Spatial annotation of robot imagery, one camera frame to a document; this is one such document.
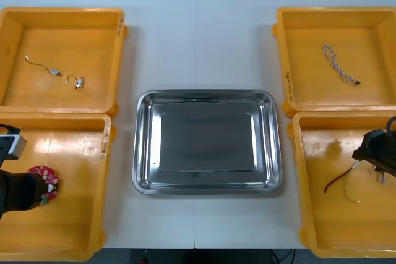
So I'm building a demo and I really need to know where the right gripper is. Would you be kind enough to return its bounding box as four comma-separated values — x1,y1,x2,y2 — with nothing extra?
352,129,396,179

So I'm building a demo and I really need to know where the small metal solenoid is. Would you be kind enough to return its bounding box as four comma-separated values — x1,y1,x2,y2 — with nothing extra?
24,56,62,77
64,74,85,90

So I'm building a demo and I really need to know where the round red circuit board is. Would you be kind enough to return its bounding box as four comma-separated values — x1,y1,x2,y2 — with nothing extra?
27,164,61,207

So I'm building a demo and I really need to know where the steel tray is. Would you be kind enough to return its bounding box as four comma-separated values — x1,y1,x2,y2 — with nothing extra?
132,88,284,197

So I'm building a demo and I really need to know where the yellow-orange plastic bin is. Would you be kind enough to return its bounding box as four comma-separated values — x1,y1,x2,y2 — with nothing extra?
0,112,117,262
286,111,396,260
0,6,129,118
272,6,396,118

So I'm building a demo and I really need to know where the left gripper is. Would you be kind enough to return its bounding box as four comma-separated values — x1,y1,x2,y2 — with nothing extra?
0,169,47,219

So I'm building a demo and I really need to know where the blue-white twisted wire harness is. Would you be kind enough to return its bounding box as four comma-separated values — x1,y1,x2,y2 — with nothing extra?
321,43,362,85

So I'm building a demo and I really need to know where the red-yellow wire harness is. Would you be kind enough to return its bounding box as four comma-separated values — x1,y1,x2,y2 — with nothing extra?
323,160,389,205

